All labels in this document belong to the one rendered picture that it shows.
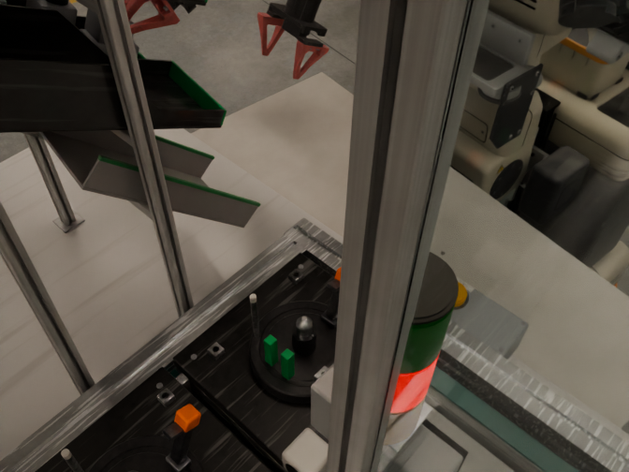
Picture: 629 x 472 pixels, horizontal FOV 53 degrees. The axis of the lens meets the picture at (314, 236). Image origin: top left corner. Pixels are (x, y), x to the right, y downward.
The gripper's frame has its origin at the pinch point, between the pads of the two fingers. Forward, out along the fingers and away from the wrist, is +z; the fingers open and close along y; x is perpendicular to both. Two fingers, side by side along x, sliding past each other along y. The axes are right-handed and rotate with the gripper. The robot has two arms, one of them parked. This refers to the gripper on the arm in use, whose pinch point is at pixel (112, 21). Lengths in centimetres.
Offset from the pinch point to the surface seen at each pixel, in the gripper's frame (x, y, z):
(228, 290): 25.9, 25.2, 13.5
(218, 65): 153, -150, -31
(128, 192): 5.3, 18.9, 12.6
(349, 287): -23, 61, 3
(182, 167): 21.6, 6.1, 6.6
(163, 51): 146, -174, -17
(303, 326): 18.9, 40.6, 8.3
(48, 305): 3.3, 25.3, 26.8
